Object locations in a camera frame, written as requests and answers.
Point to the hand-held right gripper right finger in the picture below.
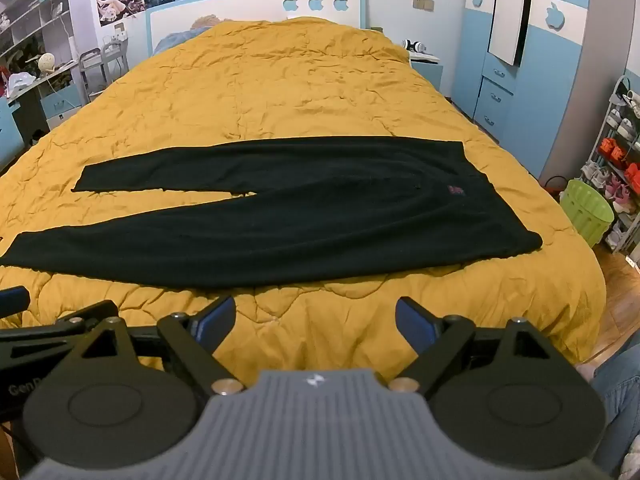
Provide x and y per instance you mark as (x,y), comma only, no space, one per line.
(414,324)

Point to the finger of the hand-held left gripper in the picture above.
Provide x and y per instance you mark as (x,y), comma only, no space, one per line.
(55,329)
(12,301)

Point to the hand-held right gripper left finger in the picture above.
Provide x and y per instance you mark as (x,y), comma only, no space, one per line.
(217,319)

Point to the black pants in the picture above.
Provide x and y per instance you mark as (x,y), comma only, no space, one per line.
(300,220)

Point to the blue white desk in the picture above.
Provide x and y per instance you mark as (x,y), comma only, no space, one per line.
(60,102)

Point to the green plastic basket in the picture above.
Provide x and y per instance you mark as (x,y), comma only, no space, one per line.
(587,212)

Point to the white cloth bag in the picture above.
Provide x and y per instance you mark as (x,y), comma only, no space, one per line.
(20,84)

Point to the person's jeans leg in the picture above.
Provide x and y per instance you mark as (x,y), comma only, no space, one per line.
(617,410)

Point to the group of assorted shoes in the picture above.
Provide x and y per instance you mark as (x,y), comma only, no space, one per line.
(617,195)

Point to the round white lamp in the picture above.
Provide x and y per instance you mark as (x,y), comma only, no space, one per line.
(47,62)

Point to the grey utility cart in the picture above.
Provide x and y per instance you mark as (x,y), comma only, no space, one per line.
(92,72)
(116,57)

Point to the grey shoe rack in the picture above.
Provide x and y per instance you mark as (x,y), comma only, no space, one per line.
(597,160)

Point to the yellow quilt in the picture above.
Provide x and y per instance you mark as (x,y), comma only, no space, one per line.
(300,85)

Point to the white blue nightstand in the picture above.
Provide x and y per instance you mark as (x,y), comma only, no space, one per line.
(427,70)

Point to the white black headphones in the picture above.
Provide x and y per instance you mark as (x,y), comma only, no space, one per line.
(414,46)

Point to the blue pillow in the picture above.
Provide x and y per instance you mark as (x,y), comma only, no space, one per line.
(175,40)

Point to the white blue bookshelf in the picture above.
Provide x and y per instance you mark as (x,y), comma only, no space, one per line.
(30,15)

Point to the blue white wardrobe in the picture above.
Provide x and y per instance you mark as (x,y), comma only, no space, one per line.
(560,70)

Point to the white blue headboard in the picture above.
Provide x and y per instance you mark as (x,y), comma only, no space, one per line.
(250,7)

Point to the white black-edged panel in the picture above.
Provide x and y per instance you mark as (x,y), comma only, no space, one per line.
(507,15)

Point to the beige wall socket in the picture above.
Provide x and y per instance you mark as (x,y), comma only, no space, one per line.
(423,3)

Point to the wall poster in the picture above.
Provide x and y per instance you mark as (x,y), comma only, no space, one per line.
(140,0)

